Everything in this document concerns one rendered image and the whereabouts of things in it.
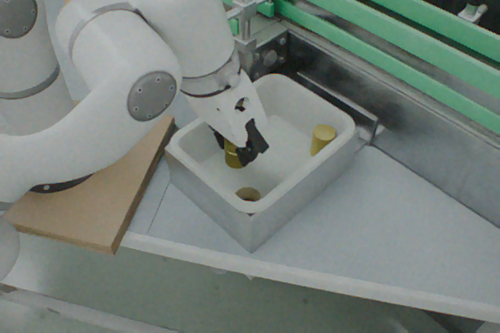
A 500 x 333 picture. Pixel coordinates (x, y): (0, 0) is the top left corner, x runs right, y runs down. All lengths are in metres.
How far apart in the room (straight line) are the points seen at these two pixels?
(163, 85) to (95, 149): 0.07
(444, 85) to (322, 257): 0.28
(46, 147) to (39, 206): 0.34
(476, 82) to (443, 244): 0.23
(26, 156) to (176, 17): 0.17
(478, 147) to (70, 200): 0.56
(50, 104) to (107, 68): 0.30
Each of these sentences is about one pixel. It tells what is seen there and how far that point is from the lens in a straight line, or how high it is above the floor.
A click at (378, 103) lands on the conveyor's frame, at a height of 0.84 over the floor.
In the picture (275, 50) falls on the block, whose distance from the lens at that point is 0.78.
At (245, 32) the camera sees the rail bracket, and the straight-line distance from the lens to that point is 0.71.
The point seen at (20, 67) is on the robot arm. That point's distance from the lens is 0.62.
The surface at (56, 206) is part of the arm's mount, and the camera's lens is 0.71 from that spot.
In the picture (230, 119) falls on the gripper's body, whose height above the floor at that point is 0.95.
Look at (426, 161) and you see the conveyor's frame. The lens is 0.74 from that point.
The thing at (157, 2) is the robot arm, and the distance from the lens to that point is 0.42.
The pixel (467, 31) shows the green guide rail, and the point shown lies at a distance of 0.71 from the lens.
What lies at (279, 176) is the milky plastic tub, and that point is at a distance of 0.70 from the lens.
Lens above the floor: 1.31
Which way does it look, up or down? 47 degrees down
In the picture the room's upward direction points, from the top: straight up
